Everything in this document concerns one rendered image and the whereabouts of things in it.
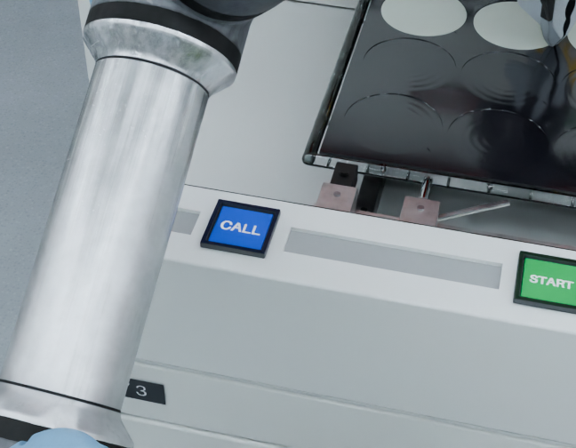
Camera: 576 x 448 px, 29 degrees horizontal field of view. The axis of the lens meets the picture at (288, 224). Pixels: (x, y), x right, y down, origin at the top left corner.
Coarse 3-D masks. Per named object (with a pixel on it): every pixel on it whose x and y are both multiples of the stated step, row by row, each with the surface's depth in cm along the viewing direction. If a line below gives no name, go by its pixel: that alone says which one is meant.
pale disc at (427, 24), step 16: (400, 0) 132; (416, 0) 132; (432, 0) 132; (448, 0) 132; (384, 16) 130; (400, 16) 130; (416, 16) 130; (432, 16) 130; (448, 16) 130; (464, 16) 130; (416, 32) 128; (432, 32) 128; (448, 32) 128
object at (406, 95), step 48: (384, 0) 132; (480, 0) 132; (384, 48) 125; (432, 48) 125; (480, 48) 125; (384, 96) 119; (432, 96) 119; (480, 96) 119; (528, 96) 119; (336, 144) 113; (384, 144) 113; (432, 144) 113; (480, 144) 113; (528, 144) 113
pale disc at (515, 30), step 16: (480, 16) 130; (496, 16) 130; (512, 16) 130; (528, 16) 130; (480, 32) 128; (496, 32) 128; (512, 32) 128; (528, 32) 128; (512, 48) 125; (528, 48) 125
